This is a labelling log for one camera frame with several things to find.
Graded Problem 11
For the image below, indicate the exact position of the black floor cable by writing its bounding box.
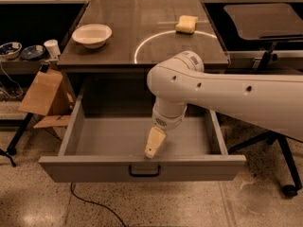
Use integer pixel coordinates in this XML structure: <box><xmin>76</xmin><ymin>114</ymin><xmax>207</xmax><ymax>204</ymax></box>
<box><xmin>69</xmin><ymin>182</ymin><xmax>127</xmax><ymax>227</ymax></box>

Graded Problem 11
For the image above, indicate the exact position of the dark blue plate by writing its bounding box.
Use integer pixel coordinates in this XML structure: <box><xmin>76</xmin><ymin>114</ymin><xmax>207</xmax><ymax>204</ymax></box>
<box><xmin>21</xmin><ymin>44</ymin><xmax>45</xmax><ymax>61</ymax></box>

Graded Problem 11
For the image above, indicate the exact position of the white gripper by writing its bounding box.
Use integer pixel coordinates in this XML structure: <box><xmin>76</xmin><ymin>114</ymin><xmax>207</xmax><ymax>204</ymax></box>
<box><xmin>145</xmin><ymin>106</ymin><xmax>187</xmax><ymax>159</ymax></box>

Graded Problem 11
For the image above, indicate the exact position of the grey drawer cabinet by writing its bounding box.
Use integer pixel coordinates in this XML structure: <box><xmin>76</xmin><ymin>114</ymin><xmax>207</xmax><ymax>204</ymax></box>
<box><xmin>59</xmin><ymin>0</ymin><xmax>229</xmax><ymax>108</ymax></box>

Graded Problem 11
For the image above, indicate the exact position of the white bowl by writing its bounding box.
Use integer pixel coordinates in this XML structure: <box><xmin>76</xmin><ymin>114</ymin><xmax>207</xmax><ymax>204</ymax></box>
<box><xmin>72</xmin><ymin>24</ymin><xmax>112</xmax><ymax>49</ymax></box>

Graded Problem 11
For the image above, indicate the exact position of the black office chair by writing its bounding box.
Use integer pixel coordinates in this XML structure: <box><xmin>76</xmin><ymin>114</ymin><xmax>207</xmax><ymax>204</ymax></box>
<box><xmin>224</xmin><ymin>3</ymin><xmax>303</xmax><ymax>198</ymax></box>

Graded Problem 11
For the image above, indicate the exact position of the black tripod stand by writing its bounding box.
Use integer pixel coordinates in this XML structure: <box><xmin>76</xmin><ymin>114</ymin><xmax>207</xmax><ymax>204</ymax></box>
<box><xmin>0</xmin><ymin>113</ymin><xmax>33</xmax><ymax>167</ymax></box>

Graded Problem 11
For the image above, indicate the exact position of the yellow sponge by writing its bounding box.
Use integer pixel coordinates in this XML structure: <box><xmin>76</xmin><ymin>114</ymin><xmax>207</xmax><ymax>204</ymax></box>
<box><xmin>175</xmin><ymin>15</ymin><xmax>198</xmax><ymax>34</ymax></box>

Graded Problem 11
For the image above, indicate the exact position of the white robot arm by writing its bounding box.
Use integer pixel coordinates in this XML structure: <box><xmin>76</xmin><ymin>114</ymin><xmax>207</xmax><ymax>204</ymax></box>
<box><xmin>145</xmin><ymin>51</ymin><xmax>303</xmax><ymax>158</ymax></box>

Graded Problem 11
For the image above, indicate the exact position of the grey top drawer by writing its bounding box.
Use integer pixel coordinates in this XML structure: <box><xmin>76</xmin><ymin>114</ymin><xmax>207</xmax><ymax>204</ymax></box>
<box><xmin>39</xmin><ymin>96</ymin><xmax>246</xmax><ymax>183</ymax></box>

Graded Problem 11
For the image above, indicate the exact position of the grey side shelf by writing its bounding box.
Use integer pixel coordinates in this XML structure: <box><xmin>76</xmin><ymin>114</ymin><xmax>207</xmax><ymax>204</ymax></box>
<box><xmin>0</xmin><ymin>55</ymin><xmax>60</xmax><ymax>76</ymax></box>

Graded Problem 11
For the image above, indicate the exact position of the white cup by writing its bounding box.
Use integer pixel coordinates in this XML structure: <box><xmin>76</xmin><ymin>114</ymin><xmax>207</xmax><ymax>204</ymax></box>
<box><xmin>44</xmin><ymin>39</ymin><xmax>61</xmax><ymax>59</ymax></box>

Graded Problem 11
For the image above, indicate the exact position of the cardboard box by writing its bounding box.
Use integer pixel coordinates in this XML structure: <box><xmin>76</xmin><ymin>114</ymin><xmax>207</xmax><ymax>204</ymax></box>
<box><xmin>18</xmin><ymin>69</ymin><xmax>73</xmax><ymax>129</ymax></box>

